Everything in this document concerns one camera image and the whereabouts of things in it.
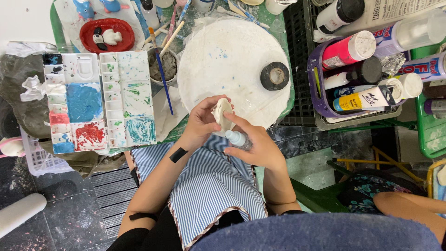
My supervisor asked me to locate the person's left hand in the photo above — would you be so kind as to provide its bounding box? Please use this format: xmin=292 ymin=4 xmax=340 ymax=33
xmin=180 ymin=95 xmax=235 ymax=151

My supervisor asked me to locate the person's right hand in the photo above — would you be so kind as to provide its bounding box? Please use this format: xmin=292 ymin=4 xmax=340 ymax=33
xmin=223 ymin=112 xmax=287 ymax=172

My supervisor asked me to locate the white clay piece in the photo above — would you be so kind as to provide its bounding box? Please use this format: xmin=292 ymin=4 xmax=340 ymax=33
xmin=211 ymin=98 xmax=234 ymax=133

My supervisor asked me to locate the small clear spray bottle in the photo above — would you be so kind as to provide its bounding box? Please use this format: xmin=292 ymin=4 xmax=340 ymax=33
xmin=225 ymin=130 xmax=252 ymax=151

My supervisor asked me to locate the black tape strip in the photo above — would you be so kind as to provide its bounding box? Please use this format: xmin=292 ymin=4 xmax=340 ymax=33
xmin=169 ymin=147 xmax=189 ymax=164

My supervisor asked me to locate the blue striped apron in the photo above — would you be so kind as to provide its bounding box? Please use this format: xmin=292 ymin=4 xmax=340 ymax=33
xmin=130 ymin=134 xmax=269 ymax=249

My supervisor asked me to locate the round white plastic covered board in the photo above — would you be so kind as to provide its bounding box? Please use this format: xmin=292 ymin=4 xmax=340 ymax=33
xmin=177 ymin=17 xmax=292 ymax=136

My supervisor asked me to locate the grey water cup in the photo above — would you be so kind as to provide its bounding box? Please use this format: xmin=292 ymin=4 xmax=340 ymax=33
xmin=148 ymin=47 xmax=179 ymax=87

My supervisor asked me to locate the black tape roll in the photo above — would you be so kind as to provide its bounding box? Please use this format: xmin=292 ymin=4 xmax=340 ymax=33
xmin=260 ymin=62 xmax=290 ymax=92

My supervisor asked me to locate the purple plastic basket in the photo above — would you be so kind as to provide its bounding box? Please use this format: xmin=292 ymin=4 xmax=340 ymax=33
xmin=307 ymin=36 xmax=412 ymax=119

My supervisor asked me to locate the grey plastic tray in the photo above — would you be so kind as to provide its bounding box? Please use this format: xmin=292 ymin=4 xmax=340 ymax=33
xmin=302 ymin=0 xmax=403 ymax=132

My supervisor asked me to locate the blue fleece cloth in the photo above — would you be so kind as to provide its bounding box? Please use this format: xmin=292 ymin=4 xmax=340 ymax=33
xmin=190 ymin=213 xmax=443 ymax=251

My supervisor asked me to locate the white folding paint palette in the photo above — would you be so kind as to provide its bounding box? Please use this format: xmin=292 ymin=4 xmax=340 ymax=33
xmin=43 ymin=51 xmax=157 ymax=154

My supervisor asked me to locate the black plastic crate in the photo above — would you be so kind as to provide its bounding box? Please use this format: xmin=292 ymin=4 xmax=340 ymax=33
xmin=278 ymin=0 xmax=317 ymax=127

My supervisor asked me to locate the blue and white paint tube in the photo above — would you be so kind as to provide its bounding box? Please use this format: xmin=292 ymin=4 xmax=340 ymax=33
xmin=333 ymin=85 xmax=377 ymax=99

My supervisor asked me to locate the yellow paint tube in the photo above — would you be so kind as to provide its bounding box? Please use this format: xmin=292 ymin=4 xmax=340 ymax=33
xmin=332 ymin=85 xmax=396 ymax=112

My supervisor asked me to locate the green table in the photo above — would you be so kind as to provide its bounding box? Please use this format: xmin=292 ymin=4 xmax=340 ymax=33
xmin=49 ymin=0 xmax=296 ymax=144

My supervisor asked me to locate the small white black capped bottle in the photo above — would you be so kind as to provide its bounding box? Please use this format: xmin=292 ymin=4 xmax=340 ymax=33
xmin=140 ymin=0 xmax=161 ymax=30

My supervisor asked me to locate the white clay dog figurine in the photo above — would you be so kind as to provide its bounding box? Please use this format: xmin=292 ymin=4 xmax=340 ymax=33
xmin=102 ymin=29 xmax=123 ymax=46

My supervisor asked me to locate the pink paint bottle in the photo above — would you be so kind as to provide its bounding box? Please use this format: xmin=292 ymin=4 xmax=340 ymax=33
xmin=321 ymin=31 xmax=377 ymax=70

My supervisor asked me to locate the red clay dish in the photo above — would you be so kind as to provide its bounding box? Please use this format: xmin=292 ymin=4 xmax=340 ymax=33
xmin=79 ymin=18 xmax=135 ymax=54

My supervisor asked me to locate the black and white clay figurine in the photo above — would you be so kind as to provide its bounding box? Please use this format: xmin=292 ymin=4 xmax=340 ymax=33
xmin=92 ymin=27 xmax=108 ymax=51

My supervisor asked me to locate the white cup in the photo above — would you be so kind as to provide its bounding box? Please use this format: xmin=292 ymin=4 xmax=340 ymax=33
xmin=265 ymin=0 xmax=298 ymax=15

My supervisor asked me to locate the white capped paint bottle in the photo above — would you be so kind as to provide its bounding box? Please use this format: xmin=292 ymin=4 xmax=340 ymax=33
xmin=397 ymin=73 xmax=423 ymax=99
xmin=378 ymin=78 xmax=405 ymax=104

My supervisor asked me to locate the blue clay figurine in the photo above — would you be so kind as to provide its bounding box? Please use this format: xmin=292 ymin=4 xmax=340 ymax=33
xmin=72 ymin=0 xmax=95 ymax=21
xmin=99 ymin=0 xmax=130 ymax=14

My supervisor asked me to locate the large white black capped bottle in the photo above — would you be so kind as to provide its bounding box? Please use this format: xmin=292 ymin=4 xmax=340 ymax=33
xmin=315 ymin=0 xmax=366 ymax=35

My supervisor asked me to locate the crumpled foil piece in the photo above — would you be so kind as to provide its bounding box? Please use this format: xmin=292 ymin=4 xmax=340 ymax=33
xmin=380 ymin=53 xmax=407 ymax=76

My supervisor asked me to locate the white plastic basket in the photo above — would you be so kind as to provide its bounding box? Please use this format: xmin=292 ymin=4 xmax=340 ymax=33
xmin=20 ymin=126 xmax=74 ymax=177

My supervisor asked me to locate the crumpled white tissue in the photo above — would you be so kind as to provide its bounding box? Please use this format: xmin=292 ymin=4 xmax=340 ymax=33
xmin=20 ymin=75 xmax=46 ymax=102

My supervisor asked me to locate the grey plastic bag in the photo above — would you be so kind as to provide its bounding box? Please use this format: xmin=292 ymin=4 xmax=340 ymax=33
xmin=0 ymin=41 xmax=127 ymax=178

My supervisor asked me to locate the purple paint bottle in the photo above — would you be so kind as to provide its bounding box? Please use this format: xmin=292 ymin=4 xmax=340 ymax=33
xmin=423 ymin=99 xmax=446 ymax=119

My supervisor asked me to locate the glue bottle with red label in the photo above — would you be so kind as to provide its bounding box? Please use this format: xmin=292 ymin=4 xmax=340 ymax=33
xmin=398 ymin=52 xmax=446 ymax=83

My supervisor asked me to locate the glue bottle with clear cap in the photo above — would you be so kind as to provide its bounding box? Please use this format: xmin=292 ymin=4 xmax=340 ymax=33
xmin=372 ymin=9 xmax=446 ymax=58

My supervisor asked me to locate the large white labelled bottle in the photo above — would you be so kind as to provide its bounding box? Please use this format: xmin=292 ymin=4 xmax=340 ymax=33
xmin=334 ymin=0 xmax=446 ymax=37

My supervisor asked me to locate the white foam roll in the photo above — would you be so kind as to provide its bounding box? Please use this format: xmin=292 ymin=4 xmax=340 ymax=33
xmin=0 ymin=193 xmax=47 ymax=239

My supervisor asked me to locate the blue handled paintbrush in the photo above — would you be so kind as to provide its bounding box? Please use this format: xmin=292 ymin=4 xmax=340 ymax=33
xmin=148 ymin=27 xmax=174 ymax=116

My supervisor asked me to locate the wooden handled paintbrush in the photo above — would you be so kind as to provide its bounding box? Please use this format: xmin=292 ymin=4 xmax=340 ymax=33
xmin=160 ymin=20 xmax=185 ymax=58

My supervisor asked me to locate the pink handled paintbrush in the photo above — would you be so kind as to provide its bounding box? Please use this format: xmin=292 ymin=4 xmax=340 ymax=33
xmin=164 ymin=6 xmax=178 ymax=47

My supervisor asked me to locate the yellow metal stool frame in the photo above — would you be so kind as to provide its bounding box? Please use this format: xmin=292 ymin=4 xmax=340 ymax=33
xmin=327 ymin=146 xmax=426 ymax=185

